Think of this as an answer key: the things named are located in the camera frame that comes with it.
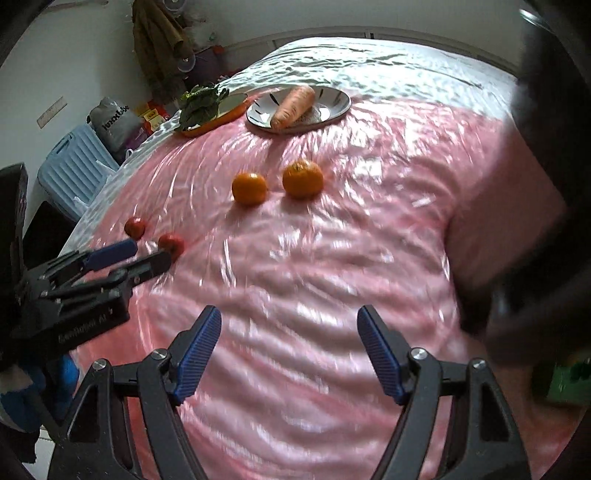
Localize small red apple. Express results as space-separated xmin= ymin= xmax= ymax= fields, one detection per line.
xmin=157 ymin=233 xmax=185 ymax=263
xmin=124 ymin=216 xmax=147 ymax=242

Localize small red apple far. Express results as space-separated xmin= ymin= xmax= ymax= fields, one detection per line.
xmin=124 ymin=216 xmax=147 ymax=242

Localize pink plastic sheet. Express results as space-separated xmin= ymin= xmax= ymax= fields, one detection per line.
xmin=68 ymin=87 xmax=569 ymax=480

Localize smooth round orange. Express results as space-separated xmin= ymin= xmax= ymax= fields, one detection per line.
xmin=231 ymin=172 xmax=267 ymax=207

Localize light blue suitcase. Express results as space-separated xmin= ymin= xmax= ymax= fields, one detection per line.
xmin=37 ymin=124 xmax=119 ymax=222

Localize white black striped plate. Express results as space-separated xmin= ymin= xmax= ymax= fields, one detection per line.
xmin=246 ymin=85 xmax=352 ymax=135

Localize grey printed bag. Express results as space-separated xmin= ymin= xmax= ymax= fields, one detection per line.
xmin=87 ymin=97 xmax=142 ymax=153

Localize dark green hexagonal tray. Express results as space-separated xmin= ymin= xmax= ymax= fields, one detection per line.
xmin=545 ymin=351 xmax=590 ymax=407

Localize carrot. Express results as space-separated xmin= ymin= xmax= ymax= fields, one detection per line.
xmin=270 ymin=85 xmax=315 ymax=130

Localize large orange with stem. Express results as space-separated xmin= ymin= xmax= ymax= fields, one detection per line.
xmin=283 ymin=159 xmax=325 ymax=200

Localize small red apple middle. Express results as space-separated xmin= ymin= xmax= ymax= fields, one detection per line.
xmin=157 ymin=233 xmax=185 ymax=263

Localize green leafy vegetable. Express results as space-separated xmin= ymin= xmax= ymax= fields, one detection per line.
xmin=178 ymin=84 xmax=229 ymax=130

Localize yellow red toy box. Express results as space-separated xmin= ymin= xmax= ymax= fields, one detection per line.
xmin=134 ymin=100 xmax=170 ymax=136

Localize orange plate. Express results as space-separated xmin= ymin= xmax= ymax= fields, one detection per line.
xmin=179 ymin=95 xmax=253 ymax=138

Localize brown hanging coat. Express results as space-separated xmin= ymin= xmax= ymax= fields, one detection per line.
xmin=131 ymin=0 xmax=193 ymax=105

